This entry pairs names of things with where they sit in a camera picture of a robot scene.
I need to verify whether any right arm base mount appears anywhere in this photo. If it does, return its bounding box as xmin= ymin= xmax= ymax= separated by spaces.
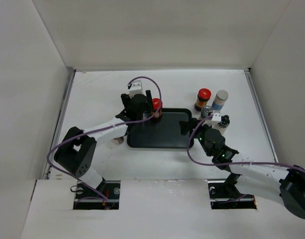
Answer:
xmin=208 ymin=174 xmax=257 ymax=210

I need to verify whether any red lid chili jar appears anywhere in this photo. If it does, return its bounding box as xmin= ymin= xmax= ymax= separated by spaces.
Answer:
xmin=151 ymin=98 xmax=162 ymax=122

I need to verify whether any clear lid salt grinder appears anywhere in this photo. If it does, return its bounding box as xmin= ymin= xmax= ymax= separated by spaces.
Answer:
xmin=200 ymin=106 xmax=213 ymax=120

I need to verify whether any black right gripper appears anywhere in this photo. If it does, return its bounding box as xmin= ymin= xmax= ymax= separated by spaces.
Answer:
xmin=179 ymin=118 xmax=215 ymax=157

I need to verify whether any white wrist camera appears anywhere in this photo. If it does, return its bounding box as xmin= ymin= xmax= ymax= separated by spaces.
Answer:
xmin=206 ymin=113 xmax=221 ymax=126
xmin=128 ymin=80 xmax=143 ymax=98

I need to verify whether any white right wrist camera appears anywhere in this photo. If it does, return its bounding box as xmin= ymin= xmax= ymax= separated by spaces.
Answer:
xmin=206 ymin=113 xmax=221 ymax=126

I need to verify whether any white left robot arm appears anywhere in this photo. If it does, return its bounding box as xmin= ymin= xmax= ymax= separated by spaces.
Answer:
xmin=54 ymin=90 xmax=153 ymax=199

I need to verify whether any red lid sauce jar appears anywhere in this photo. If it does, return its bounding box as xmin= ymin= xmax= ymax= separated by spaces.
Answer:
xmin=194 ymin=88 xmax=212 ymax=112

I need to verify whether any black rectangular tray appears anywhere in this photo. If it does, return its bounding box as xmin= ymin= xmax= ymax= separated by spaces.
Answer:
xmin=127 ymin=108 xmax=192 ymax=149

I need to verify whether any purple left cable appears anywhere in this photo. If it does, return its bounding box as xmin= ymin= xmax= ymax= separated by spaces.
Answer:
xmin=47 ymin=76 xmax=163 ymax=200

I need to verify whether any black cap white bottle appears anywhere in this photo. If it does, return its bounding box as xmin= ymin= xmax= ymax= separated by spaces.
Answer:
xmin=213 ymin=115 xmax=230 ymax=135

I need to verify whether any purple cable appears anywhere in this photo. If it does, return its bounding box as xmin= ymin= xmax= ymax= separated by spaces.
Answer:
xmin=47 ymin=76 xmax=163 ymax=200
xmin=186 ymin=115 xmax=305 ymax=175

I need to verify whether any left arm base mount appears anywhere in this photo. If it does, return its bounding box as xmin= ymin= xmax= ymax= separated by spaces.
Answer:
xmin=70 ymin=179 xmax=121 ymax=210

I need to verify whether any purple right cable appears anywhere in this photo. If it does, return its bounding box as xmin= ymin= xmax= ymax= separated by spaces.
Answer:
xmin=186 ymin=115 xmax=305 ymax=175

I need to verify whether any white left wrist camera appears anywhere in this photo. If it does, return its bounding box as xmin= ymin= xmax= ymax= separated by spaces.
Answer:
xmin=128 ymin=80 xmax=143 ymax=98

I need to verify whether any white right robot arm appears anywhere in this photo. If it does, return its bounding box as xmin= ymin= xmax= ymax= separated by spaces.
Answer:
xmin=179 ymin=118 xmax=305 ymax=220

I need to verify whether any blue label spice shaker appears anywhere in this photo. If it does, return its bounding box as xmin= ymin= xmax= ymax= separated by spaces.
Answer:
xmin=211 ymin=90 xmax=229 ymax=111

